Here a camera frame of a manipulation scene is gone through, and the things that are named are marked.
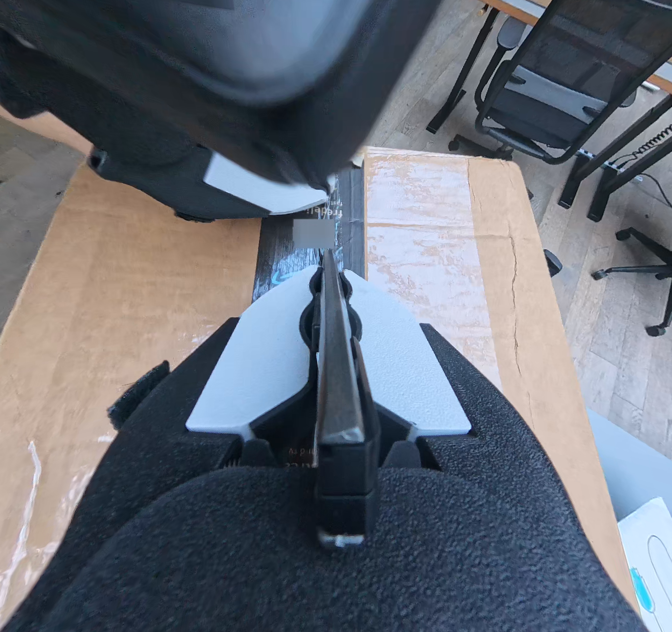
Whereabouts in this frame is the brown cardboard box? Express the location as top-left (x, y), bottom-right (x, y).
top-left (0, 147), bottom-right (638, 625)

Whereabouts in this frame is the black desk frame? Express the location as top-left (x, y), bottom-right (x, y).
top-left (558, 94), bottom-right (672, 223)

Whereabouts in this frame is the black coiled cable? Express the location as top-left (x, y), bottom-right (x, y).
top-left (627, 123), bottom-right (672, 163)

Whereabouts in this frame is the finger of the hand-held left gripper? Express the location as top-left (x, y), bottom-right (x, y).
top-left (203, 150), bottom-right (338, 217)

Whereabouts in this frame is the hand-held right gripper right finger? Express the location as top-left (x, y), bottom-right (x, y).
top-left (340, 269), bottom-right (472, 441)

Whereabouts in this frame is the stack of teal white packets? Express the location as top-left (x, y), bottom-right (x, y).
top-left (617, 497), bottom-right (672, 632)

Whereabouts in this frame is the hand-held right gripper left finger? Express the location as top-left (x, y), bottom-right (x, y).
top-left (186, 266), bottom-right (322, 441)

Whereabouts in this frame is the grey utility knife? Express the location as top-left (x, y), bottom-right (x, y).
top-left (313, 249), bottom-right (381, 549)

